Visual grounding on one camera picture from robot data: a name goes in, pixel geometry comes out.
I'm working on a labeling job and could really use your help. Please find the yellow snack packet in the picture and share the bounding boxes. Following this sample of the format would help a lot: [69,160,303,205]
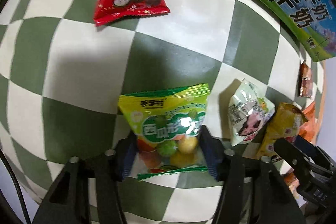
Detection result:
[256,102,308,159]

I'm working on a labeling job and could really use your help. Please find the green bubble gum candy bag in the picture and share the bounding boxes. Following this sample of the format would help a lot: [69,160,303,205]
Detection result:
[117,84,210,180]

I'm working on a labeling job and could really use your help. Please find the orange snack packet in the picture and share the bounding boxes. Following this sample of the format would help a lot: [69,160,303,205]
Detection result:
[283,102,317,198]

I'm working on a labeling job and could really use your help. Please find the white cow milk candy packet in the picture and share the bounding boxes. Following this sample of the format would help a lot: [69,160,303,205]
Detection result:
[228,79,275,146]

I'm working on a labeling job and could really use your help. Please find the dark red snack packet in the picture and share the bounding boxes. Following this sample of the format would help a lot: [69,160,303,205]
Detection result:
[299,60,313,98]

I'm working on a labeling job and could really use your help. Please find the green white checkered cloth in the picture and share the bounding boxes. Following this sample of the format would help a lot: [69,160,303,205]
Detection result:
[1,0,311,207]

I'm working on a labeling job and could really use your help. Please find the black cable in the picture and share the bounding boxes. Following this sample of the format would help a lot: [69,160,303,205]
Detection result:
[0,147,32,224]

